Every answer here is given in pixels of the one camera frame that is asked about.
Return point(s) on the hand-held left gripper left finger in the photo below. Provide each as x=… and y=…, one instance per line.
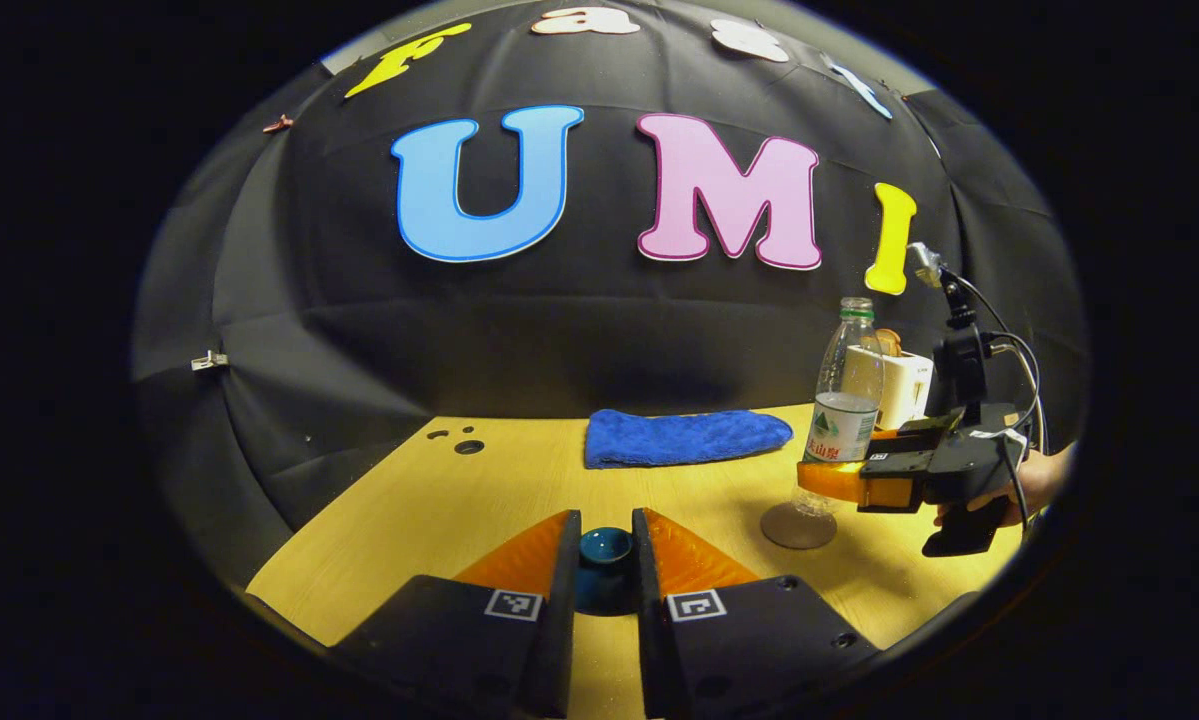
x=559, y=620

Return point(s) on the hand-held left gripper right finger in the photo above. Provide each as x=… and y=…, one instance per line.
x=651, y=620

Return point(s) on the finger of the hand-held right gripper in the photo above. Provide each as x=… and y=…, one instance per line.
x=869, y=480
x=919, y=426

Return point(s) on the dark teal teacup lid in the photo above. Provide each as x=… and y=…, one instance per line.
x=604, y=575

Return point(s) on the clear plastic water bottle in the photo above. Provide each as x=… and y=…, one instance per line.
x=844, y=400

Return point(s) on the round brown coaster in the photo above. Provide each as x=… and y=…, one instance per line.
x=794, y=527

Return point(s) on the white toaster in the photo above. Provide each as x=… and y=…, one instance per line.
x=904, y=390

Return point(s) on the toast slice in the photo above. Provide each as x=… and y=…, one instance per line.
x=889, y=342

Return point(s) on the blue towel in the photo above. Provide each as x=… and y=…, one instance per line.
x=684, y=438

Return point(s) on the black backdrop cloth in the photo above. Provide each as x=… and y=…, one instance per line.
x=519, y=330

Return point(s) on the silver cloth clip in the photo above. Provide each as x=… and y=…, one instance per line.
x=209, y=360

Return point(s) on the copper cloth clip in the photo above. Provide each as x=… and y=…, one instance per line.
x=278, y=124

